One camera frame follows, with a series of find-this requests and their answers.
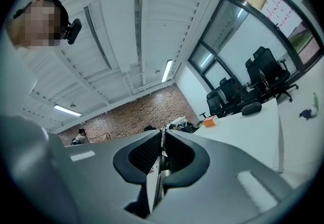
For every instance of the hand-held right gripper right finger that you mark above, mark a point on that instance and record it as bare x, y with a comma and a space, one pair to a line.
215, 180

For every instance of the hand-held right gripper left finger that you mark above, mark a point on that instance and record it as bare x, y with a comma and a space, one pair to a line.
106, 180

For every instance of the orange box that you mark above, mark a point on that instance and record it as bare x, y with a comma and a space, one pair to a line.
209, 121

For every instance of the black office chair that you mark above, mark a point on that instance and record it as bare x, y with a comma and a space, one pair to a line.
229, 90
214, 104
254, 76
272, 68

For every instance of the black zip case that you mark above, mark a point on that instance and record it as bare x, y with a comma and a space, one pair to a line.
251, 109

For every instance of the long ceiling light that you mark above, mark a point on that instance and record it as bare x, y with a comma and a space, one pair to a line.
67, 110
167, 70

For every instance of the dark crumpled cloth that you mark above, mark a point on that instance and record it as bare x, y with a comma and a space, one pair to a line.
306, 114

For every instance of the person's white shirt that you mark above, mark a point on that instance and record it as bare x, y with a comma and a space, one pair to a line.
15, 78

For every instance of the black-framed glass partition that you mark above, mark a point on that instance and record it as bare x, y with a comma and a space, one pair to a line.
243, 30

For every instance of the person's head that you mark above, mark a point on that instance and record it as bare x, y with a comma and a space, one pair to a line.
38, 22

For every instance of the white board with red marks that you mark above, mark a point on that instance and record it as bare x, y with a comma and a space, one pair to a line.
281, 14

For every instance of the black head-worn camera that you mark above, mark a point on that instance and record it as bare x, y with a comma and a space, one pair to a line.
73, 30

